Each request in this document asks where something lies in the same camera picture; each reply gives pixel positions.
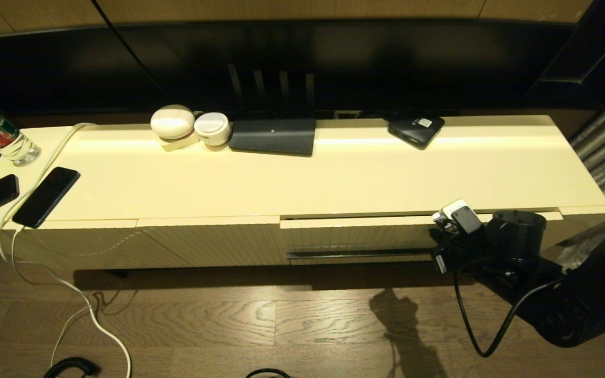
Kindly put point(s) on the black smartphone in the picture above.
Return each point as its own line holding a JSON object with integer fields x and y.
{"x": 47, "y": 196}

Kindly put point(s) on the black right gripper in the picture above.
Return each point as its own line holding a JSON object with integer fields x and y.
{"x": 465, "y": 252}

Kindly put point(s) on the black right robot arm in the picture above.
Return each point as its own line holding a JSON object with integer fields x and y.
{"x": 518, "y": 233}

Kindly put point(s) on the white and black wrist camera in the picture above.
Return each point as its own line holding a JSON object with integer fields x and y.
{"x": 468, "y": 218}

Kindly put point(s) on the black flat television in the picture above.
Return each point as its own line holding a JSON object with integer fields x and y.
{"x": 334, "y": 63}

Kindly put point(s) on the water bottle with green-red label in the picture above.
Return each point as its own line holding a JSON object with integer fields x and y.
{"x": 2, "y": 138}

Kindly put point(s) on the black box with white sticker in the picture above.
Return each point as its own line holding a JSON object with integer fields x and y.
{"x": 414, "y": 132}

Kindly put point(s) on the dark grey flat router box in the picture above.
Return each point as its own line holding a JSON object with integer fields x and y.
{"x": 273, "y": 136}

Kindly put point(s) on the wall socket plate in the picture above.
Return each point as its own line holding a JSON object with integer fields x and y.
{"x": 345, "y": 114}

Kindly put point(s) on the white round jar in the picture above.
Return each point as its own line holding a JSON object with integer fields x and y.
{"x": 211, "y": 128}

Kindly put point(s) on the dark wooden wall frame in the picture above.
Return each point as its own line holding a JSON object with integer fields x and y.
{"x": 596, "y": 52}

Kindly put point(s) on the white oval speaker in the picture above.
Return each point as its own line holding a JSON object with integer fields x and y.
{"x": 171, "y": 122}

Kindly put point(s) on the cream ribbed cabinet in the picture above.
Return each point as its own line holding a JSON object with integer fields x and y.
{"x": 334, "y": 178}

